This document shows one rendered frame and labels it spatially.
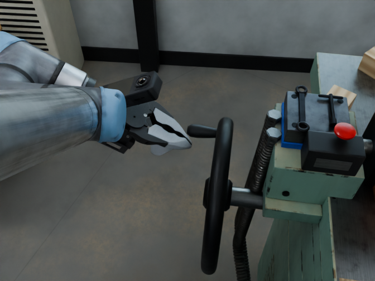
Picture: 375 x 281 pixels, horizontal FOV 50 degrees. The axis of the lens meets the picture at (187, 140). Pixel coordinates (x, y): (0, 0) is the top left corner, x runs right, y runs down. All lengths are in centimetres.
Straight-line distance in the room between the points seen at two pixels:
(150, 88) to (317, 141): 26
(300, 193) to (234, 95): 146
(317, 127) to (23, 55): 46
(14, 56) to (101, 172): 120
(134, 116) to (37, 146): 34
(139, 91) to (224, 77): 158
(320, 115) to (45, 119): 42
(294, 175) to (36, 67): 43
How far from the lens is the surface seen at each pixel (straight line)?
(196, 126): 72
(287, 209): 69
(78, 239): 166
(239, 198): 74
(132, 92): 63
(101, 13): 215
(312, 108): 66
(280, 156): 63
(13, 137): 32
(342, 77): 89
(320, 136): 61
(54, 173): 186
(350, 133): 61
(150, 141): 67
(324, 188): 67
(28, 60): 66
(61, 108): 42
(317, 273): 71
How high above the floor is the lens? 146
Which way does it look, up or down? 51 degrees down
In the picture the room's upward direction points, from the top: straight up
